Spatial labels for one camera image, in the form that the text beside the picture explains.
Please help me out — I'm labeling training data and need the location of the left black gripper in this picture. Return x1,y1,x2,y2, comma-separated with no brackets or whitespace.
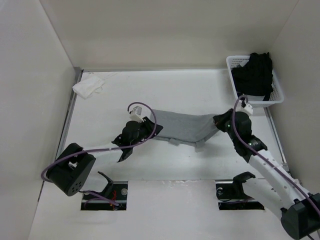
130,116,163,147

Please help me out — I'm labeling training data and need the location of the grey tank top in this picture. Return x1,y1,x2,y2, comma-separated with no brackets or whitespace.
150,109,219,152

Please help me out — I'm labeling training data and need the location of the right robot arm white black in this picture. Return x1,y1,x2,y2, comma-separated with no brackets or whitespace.
213,109,320,240

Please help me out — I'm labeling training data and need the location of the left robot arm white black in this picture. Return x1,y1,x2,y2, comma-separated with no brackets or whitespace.
42,117,164,197

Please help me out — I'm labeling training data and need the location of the black tank tops pile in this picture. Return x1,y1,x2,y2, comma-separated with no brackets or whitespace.
231,52,273,101

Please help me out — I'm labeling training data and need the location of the folded white tank top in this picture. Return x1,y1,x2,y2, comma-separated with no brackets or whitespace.
72,75,105,99

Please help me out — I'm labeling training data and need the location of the white plastic basket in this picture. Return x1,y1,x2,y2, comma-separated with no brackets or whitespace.
226,55,284,108

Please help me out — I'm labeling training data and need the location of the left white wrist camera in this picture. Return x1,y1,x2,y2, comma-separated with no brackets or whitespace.
129,106,144,123

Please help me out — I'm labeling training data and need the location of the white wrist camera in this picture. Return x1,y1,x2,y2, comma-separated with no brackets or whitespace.
129,106,144,123
237,100,254,116

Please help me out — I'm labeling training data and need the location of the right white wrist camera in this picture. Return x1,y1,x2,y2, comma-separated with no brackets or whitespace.
237,100,254,116

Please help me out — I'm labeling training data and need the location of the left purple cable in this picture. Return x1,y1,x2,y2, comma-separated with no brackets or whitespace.
41,101,158,182

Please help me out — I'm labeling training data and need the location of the purple cable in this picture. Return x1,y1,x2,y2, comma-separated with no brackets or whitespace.
231,95,320,221
41,101,158,182

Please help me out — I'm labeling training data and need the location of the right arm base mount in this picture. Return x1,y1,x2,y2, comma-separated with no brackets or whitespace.
215,171,265,211

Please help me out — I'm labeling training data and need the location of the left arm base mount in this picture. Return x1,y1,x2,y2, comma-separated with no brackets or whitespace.
80,171,129,211

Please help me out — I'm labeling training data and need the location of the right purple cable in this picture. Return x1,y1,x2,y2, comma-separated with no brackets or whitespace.
231,95,320,221

